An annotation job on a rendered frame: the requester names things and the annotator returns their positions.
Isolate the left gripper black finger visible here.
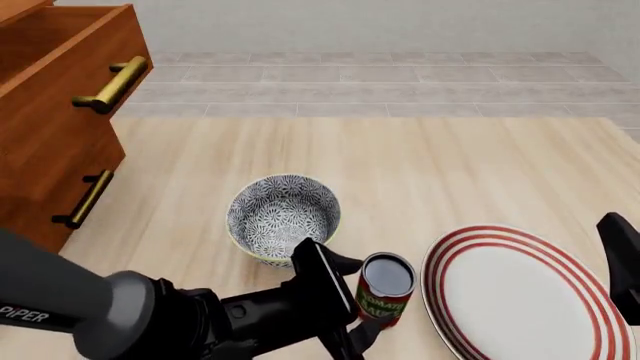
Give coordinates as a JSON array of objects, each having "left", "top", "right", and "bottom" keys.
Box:
[
  {"left": 348, "top": 318, "right": 396, "bottom": 354},
  {"left": 332, "top": 253, "right": 366, "bottom": 278}
]

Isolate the long brass drawer handle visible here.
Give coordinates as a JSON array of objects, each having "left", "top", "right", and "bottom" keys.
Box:
[{"left": 71, "top": 55, "right": 149, "bottom": 115}]

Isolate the white plate with red rings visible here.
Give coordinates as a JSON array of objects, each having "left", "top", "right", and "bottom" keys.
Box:
[{"left": 420, "top": 223, "right": 628, "bottom": 360}]

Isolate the slim brass drawer handle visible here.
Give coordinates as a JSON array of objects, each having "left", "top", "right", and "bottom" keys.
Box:
[{"left": 51, "top": 168, "right": 116, "bottom": 231}]

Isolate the wooden cabinet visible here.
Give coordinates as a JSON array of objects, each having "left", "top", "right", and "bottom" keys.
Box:
[{"left": 0, "top": 0, "right": 154, "bottom": 255}]

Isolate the closed wooden drawer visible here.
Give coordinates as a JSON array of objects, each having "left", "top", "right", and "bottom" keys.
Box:
[{"left": 0, "top": 149, "right": 127, "bottom": 255}]

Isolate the patterned blue-white bowl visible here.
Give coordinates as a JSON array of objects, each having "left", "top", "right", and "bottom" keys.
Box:
[{"left": 226, "top": 173, "right": 343, "bottom": 269}]

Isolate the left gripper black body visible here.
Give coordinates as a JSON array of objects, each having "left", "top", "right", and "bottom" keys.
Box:
[{"left": 291, "top": 237, "right": 365, "bottom": 360}]

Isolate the open wooden drawer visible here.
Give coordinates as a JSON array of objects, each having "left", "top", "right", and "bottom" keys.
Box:
[{"left": 0, "top": 0, "right": 154, "bottom": 125}]

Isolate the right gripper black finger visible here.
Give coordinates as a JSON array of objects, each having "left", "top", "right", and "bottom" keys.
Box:
[{"left": 595, "top": 211, "right": 640, "bottom": 320}]

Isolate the red tomato sauce tin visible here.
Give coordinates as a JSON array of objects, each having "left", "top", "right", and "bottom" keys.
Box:
[{"left": 356, "top": 251, "right": 418, "bottom": 330}]

